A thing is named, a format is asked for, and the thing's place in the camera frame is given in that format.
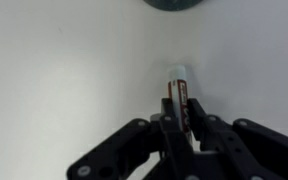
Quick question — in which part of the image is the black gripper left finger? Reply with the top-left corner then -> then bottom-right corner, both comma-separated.
66,98 -> 193,180

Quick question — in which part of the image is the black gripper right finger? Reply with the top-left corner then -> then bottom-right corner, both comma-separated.
188,99 -> 288,180

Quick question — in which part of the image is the dark blue mug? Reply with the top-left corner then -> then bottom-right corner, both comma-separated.
143,0 -> 204,11

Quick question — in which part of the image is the red and white marker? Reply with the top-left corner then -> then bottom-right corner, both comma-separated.
167,65 -> 192,144

